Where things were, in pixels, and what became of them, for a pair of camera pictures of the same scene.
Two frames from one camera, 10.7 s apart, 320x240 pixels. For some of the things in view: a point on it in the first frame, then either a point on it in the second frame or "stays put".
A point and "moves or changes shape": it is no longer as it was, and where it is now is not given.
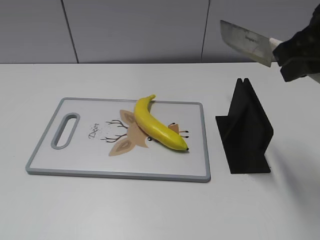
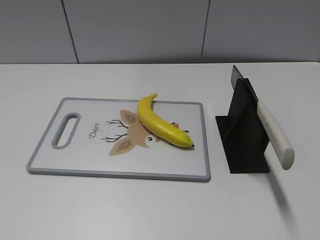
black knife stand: x=246 y=132 stays put
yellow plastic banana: x=155 y=128 moves or changes shape
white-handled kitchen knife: x=255 y=46 → x=279 y=140
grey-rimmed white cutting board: x=107 y=140 stays put
